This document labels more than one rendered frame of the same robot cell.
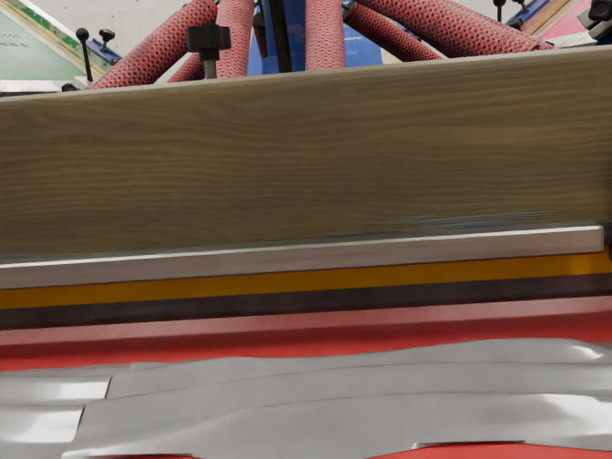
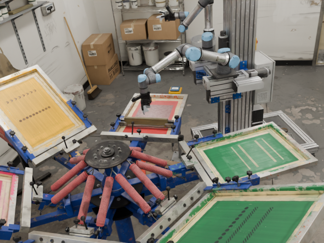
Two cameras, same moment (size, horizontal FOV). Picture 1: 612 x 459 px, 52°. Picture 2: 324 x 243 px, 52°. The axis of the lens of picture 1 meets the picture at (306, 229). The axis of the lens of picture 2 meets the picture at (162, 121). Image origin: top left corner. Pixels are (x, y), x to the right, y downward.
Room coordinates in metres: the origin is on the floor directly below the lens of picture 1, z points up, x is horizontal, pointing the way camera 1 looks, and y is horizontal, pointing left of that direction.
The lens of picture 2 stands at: (2.76, 0.73, 2.60)
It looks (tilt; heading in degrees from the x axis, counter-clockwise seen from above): 32 degrees down; 192
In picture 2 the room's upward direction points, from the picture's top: 6 degrees counter-clockwise
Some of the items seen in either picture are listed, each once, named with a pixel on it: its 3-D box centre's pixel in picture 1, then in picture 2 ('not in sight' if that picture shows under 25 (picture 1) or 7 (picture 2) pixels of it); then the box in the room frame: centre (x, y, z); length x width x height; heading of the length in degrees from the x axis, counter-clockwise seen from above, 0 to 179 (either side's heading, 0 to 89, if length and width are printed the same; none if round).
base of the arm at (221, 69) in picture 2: not in sight; (223, 66); (-0.26, 0.76, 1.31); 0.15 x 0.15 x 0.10
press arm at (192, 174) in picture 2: not in sight; (197, 175); (0.84, 0.56, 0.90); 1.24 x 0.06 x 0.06; 116
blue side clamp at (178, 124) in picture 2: not in sight; (175, 128); (0.32, 0.34, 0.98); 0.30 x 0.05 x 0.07; 176
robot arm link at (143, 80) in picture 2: not in sight; (142, 81); (0.27, 0.09, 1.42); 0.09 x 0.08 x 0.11; 119
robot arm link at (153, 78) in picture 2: not in sight; (153, 78); (0.20, 0.16, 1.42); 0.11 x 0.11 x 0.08; 29
